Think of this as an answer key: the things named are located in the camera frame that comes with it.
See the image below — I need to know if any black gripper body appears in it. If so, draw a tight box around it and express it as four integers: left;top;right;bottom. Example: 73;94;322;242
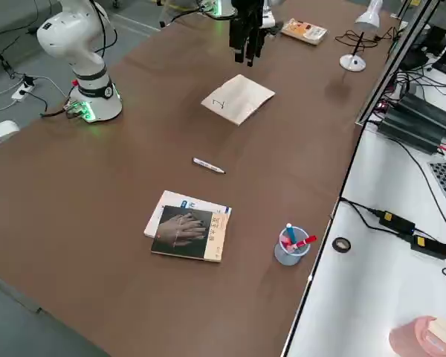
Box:
230;0;265;31

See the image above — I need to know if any white lined notebook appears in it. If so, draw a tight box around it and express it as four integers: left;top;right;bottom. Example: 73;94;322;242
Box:
200;74;277;126

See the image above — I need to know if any white blue-label marker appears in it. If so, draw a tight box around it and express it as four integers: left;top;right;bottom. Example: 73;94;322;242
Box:
192;157;227;176

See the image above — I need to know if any blue marker with white end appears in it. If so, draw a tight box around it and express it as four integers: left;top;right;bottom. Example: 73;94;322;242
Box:
285;222;299;246

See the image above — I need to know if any red marker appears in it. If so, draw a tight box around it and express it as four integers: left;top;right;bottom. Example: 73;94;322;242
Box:
290;234;318;251

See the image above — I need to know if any colourful orange yellow book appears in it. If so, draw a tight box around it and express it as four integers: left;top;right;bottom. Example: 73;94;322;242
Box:
280;18;329;47

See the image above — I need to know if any white desk lamp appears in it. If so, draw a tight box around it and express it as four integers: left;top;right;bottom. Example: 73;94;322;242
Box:
338;0;384;73

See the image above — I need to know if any white blue book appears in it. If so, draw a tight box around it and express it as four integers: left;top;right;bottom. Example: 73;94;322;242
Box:
143;190;233;239

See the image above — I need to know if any black power supply unit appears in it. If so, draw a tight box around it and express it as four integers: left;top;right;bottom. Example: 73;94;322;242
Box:
377;92;446;153

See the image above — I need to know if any dark book with hands cover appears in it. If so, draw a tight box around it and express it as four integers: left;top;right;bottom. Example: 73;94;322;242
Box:
150;205;233;263

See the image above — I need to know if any black tape roll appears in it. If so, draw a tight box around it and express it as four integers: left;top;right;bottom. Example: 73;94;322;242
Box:
332;236;352;254

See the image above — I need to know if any white floor power strip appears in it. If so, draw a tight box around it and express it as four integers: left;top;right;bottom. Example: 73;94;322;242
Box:
11;83;36;102

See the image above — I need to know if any black power adapter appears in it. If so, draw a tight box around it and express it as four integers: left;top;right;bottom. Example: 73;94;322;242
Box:
410;234;446;260
378;210;416;234

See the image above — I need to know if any white yellow box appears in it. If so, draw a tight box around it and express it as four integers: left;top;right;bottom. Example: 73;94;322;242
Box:
0;120;21;153

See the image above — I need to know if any pink container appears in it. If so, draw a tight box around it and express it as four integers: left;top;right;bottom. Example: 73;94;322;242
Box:
388;315;446;357

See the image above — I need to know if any black lamp cable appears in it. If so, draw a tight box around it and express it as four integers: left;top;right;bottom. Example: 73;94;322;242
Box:
334;28;398;49

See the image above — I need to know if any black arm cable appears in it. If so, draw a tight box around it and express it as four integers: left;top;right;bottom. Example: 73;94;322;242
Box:
88;0;119;60

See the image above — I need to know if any aluminium frame post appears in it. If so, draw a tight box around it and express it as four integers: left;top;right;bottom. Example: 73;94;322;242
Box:
355;0;438;127

